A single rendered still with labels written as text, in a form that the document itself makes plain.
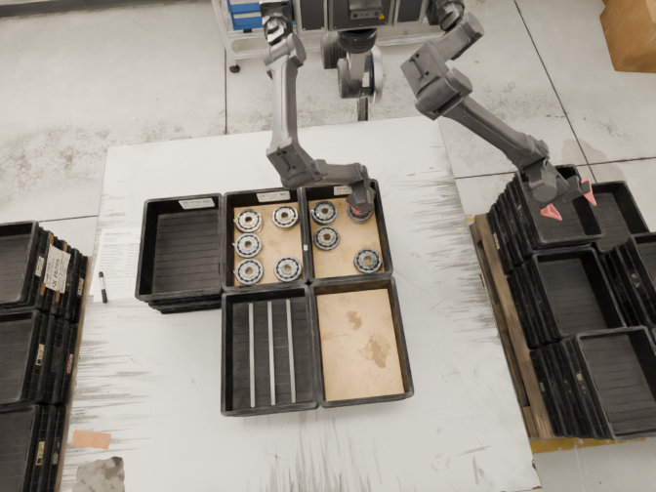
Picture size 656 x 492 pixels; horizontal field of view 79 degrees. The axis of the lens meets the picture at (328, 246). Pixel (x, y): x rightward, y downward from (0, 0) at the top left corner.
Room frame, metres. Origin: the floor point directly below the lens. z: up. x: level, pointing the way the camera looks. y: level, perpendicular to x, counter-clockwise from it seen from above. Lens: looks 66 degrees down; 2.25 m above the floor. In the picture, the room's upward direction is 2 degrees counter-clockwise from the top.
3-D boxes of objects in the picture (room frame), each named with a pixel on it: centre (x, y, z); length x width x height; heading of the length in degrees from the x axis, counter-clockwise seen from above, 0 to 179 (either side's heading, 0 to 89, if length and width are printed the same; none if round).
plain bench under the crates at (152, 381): (0.52, 0.18, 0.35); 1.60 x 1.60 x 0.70; 4
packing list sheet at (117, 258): (0.65, 0.87, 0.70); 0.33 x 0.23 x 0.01; 4
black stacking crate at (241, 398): (0.24, 0.21, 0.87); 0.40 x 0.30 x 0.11; 3
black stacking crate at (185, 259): (0.62, 0.53, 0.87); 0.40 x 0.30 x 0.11; 3
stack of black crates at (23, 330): (0.32, 1.47, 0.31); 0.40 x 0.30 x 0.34; 4
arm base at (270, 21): (1.04, 0.12, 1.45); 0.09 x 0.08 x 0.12; 94
